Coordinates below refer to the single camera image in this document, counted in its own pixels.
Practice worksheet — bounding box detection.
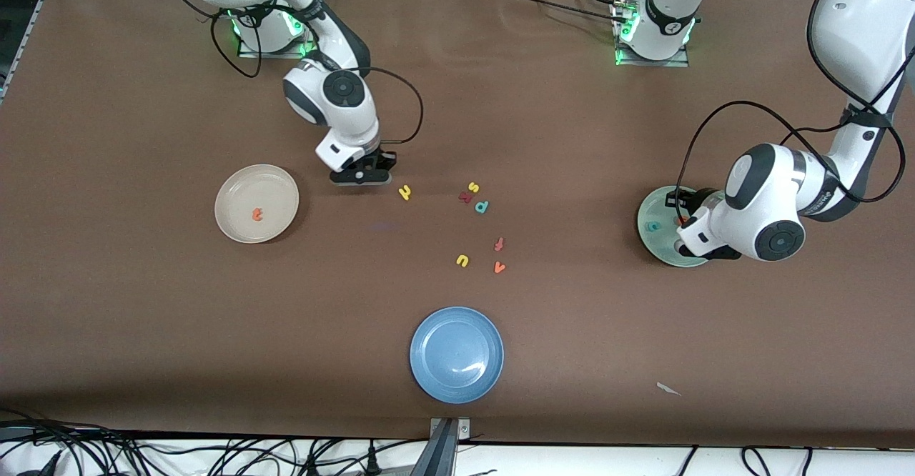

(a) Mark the pale green plate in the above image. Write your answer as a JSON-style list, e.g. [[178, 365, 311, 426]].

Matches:
[[636, 185, 716, 269]]

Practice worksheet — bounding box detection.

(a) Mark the beige brown plate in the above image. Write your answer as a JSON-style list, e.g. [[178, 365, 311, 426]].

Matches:
[[214, 164, 300, 244]]

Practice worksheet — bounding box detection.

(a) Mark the blue plate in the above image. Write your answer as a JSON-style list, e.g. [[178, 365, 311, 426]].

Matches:
[[409, 306, 505, 405]]

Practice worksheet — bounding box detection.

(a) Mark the brown paper table cover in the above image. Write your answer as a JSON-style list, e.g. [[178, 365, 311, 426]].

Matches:
[[0, 0, 915, 450]]

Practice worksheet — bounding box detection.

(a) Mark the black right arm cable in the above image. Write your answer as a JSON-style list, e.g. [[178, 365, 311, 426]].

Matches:
[[150, 0, 424, 145]]

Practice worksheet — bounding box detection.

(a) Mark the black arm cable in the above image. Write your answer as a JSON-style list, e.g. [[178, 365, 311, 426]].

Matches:
[[674, 0, 915, 209], [150, 0, 424, 145]]

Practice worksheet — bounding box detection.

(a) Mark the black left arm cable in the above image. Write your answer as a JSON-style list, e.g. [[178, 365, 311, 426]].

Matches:
[[674, 0, 915, 209]]

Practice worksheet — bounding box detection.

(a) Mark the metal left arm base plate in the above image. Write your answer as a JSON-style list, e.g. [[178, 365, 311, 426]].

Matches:
[[613, 0, 691, 69]]

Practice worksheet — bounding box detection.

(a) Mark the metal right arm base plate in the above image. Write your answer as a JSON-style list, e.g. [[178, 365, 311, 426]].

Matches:
[[237, 8, 316, 59]]

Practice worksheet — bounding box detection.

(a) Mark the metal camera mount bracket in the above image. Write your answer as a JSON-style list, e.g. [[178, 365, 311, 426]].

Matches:
[[418, 417, 472, 476]]

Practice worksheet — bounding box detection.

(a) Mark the aluminium frame profile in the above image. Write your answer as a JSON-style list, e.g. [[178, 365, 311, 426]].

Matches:
[[0, 0, 72, 101]]

